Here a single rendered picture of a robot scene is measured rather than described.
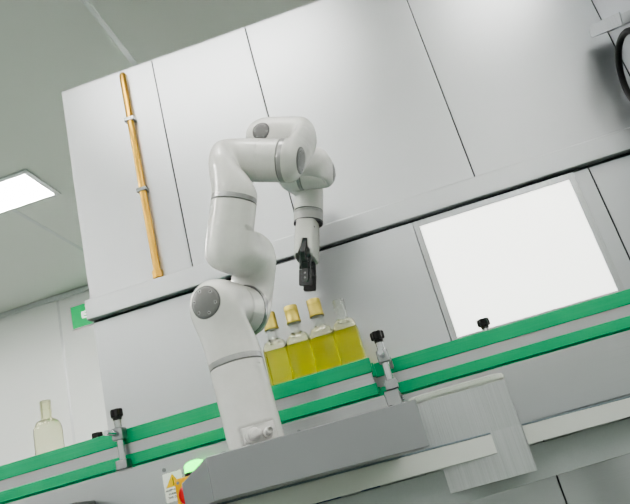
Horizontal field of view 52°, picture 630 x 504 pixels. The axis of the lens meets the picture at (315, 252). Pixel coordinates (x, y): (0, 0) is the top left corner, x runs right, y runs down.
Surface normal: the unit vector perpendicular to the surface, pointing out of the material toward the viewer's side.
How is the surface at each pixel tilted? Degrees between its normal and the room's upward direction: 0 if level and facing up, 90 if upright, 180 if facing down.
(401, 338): 90
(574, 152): 90
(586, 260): 90
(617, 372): 90
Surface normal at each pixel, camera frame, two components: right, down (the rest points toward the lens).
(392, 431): 0.28, -0.41
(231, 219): 0.14, -0.17
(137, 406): -0.19, -0.30
